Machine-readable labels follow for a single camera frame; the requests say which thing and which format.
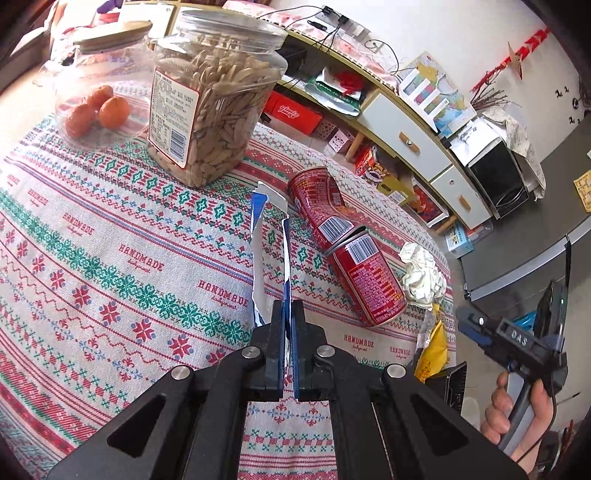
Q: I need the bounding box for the black cable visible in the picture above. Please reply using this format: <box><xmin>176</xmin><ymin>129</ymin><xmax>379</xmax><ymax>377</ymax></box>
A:
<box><xmin>256</xmin><ymin>4</ymin><xmax>402</xmax><ymax>93</ymax></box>

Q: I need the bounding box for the crushed red drink can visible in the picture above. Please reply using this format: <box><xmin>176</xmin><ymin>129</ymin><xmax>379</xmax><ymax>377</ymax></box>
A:
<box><xmin>287</xmin><ymin>167</ymin><xmax>368</xmax><ymax>254</ymax></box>

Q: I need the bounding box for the white storage box red picture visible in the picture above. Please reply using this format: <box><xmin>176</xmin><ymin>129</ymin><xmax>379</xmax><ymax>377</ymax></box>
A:
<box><xmin>409</xmin><ymin>178</ymin><xmax>451</xmax><ymax>227</ymax></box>

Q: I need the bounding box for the blue and white box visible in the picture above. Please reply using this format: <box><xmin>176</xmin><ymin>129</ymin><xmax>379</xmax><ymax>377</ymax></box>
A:
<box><xmin>444</xmin><ymin>226</ymin><xmax>475</xmax><ymax>258</ymax></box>

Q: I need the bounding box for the yellow cardboard box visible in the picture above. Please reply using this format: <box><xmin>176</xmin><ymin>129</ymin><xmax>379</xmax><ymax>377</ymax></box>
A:
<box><xmin>353</xmin><ymin>144</ymin><xmax>415</xmax><ymax>207</ymax></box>

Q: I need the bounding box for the white cabinet drawer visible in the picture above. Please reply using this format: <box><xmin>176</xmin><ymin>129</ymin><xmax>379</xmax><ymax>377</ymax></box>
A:
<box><xmin>359</xmin><ymin>89</ymin><xmax>454</xmax><ymax>182</ymax></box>
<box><xmin>431</xmin><ymin>165</ymin><xmax>494</xmax><ymax>230</ymax></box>

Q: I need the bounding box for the world map poster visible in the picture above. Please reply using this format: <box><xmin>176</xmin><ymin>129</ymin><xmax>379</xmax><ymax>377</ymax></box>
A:
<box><xmin>406</xmin><ymin>53</ymin><xmax>478</xmax><ymax>137</ymax></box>

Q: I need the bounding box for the white picture frame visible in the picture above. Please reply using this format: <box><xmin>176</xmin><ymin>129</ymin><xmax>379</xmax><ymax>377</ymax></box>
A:
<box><xmin>398</xmin><ymin>62</ymin><xmax>446</xmax><ymax>118</ymax></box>

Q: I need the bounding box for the black microwave oven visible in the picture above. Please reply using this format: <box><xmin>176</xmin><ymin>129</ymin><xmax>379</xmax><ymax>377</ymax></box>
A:
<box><xmin>464</xmin><ymin>134</ymin><xmax>532</xmax><ymax>220</ymax></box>

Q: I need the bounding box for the wooden TV cabinet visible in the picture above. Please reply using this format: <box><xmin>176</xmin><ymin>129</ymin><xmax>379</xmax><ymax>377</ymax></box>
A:
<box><xmin>259</xmin><ymin>9</ymin><xmax>495</xmax><ymax>232</ymax></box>

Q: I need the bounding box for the clear jar of seeds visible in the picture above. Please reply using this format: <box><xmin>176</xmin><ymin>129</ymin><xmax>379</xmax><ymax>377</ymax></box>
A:
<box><xmin>147</xmin><ymin>8</ymin><xmax>289</xmax><ymax>189</ymax></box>

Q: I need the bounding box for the black plastic food tray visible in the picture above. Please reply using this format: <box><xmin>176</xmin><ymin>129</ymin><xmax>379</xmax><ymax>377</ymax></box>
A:
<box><xmin>427</xmin><ymin>361</ymin><xmax>468</xmax><ymax>414</ymax></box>

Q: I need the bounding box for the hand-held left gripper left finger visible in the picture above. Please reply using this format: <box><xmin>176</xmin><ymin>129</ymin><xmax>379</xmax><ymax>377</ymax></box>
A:
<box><xmin>46</xmin><ymin>300</ymin><xmax>286</xmax><ymax>480</ymax></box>

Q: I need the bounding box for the white paper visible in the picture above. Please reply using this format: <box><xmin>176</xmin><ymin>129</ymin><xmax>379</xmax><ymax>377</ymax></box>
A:
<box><xmin>398</xmin><ymin>242</ymin><xmax>448</xmax><ymax>305</ymax></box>

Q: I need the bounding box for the patterned woven tablecloth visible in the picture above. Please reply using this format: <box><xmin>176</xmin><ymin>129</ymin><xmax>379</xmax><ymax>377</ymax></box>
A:
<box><xmin>0</xmin><ymin>78</ymin><xmax>458</xmax><ymax>480</ymax></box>

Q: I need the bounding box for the person's right hand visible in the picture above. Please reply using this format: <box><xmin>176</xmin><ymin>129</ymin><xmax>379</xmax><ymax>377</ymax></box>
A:
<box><xmin>481</xmin><ymin>371</ymin><xmax>557</xmax><ymax>476</ymax></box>

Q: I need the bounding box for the yellow paper sheet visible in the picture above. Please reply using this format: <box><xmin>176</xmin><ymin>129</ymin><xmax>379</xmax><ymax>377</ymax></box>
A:
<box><xmin>574</xmin><ymin>171</ymin><xmax>591</xmax><ymax>213</ymax></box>

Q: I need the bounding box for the blue and silver wrapper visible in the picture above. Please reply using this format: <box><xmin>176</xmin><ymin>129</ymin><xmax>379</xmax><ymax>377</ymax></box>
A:
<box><xmin>249</xmin><ymin>181</ymin><xmax>294</xmax><ymax>384</ymax></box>

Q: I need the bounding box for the yellow snack wrapper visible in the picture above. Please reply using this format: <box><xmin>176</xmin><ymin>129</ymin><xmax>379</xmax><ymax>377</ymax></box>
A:
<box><xmin>414</xmin><ymin>318</ymin><xmax>450</xmax><ymax>384</ymax></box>

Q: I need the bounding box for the red flat box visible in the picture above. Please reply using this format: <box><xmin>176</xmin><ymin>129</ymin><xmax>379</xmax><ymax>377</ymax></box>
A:
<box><xmin>263</xmin><ymin>90</ymin><xmax>324</xmax><ymax>134</ymax></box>

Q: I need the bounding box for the red wall decoration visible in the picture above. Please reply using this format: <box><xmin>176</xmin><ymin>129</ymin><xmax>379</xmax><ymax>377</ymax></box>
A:
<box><xmin>471</xmin><ymin>27</ymin><xmax>553</xmax><ymax>93</ymax></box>

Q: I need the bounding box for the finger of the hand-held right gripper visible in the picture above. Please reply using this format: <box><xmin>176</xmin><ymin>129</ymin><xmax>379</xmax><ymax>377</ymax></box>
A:
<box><xmin>464</xmin><ymin>326</ymin><xmax>493</xmax><ymax>347</ymax></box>
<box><xmin>456</xmin><ymin>307</ymin><xmax>498</xmax><ymax>334</ymax></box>

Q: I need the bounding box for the white and green bag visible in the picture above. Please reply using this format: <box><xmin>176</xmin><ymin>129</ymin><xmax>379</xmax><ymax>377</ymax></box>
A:
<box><xmin>307</xmin><ymin>67</ymin><xmax>363</xmax><ymax>117</ymax></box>

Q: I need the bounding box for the pink patterned cabinet runner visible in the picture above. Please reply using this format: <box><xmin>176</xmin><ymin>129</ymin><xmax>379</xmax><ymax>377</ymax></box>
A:
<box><xmin>222</xmin><ymin>0</ymin><xmax>402</xmax><ymax>90</ymax></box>

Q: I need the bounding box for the pink perforated box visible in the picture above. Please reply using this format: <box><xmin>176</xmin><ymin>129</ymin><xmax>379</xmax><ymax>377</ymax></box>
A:
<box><xmin>312</xmin><ymin>119</ymin><xmax>335</xmax><ymax>144</ymax></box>
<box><xmin>329</xmin><ymin>129</ymin><xmax>356</xmax><ymax>155</ymax></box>

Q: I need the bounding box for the orange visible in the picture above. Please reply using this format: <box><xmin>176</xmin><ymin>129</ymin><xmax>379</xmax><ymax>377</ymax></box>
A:
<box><xmin>98</xmin><ymin>95</ymin><xmax>131</xmax><ymax>130</ymax></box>
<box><xmin>64</xmin><ymin>102</ymin><xmax>99</xmax><ymax>139</ymax></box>
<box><xmin>87</xmin><ymin>84</ymin><xmax>114</xmax><ymax>110</ymax></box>

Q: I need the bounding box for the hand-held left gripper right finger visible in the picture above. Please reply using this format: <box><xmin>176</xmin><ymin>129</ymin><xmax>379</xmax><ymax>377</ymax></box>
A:
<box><xmin>292</xmin><ymin>300</ymin><xmax>527</xmax><ymax>480</ymax></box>

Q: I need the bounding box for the glass jar with lid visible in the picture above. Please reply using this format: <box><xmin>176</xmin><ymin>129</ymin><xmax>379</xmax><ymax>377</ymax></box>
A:
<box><xmin>39</xmin><ymin>21</ymin><xmax>155</xmax><ymax>148</ymax></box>

